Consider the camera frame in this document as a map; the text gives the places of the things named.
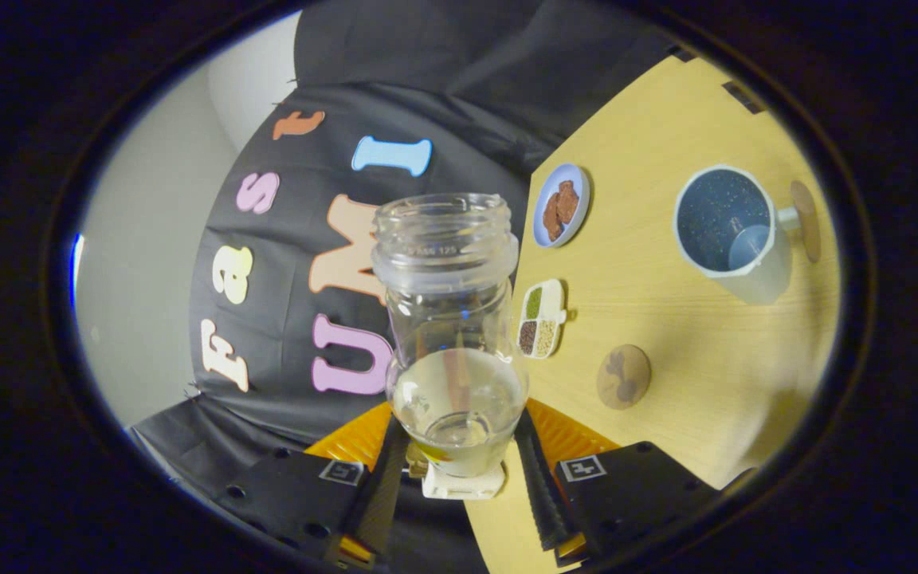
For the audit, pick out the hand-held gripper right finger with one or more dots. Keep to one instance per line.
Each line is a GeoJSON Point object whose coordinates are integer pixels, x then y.
{"type": "Point", "coordinates": [540, 494]}

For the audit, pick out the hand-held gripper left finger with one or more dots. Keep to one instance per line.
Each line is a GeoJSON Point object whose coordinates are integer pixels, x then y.
{"type": "Point", "coordinates": [383, 494]}

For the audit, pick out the clear glass juice bottle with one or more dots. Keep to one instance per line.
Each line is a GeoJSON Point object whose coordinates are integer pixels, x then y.
{"type": "Point", "coordinates": [451, 399]}

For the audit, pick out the round wooden coaster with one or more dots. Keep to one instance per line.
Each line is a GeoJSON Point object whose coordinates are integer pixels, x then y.
{"type": "Point", "coordinates": [623, 377]}

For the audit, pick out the white cup with blue inside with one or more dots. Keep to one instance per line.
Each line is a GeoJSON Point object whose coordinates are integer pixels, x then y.
{"type": "Point", "coordinates": [718, 215]}

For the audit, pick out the white toaster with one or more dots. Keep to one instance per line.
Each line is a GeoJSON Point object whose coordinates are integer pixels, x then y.
{"type": "Point", "coordinates": [459, 488]}

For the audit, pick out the white divided dish of beans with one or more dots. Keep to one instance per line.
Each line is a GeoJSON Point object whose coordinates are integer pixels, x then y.
{"type": "Point", "coordinates": [543, 319]}

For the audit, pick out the wooden table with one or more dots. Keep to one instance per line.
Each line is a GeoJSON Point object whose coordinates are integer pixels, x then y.
{"type": "Point", "coordinates": [666, 343]}

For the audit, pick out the brown meat piece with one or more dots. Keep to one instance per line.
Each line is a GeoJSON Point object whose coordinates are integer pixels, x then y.
{"type": "Point", "coordinates": [552, 219]}
{"type": "Point", "coordinates": [567, 203]}

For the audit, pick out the blue plate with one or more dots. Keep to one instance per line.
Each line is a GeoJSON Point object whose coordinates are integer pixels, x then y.
{"type": "Point", "coordinates": [578, 179]}

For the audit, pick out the black table clamp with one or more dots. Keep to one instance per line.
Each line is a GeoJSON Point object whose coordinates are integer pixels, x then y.
{"type": "Point", "coordinates": [744, 97]}
{"type": "Point", "coordinates": [681, 53]}

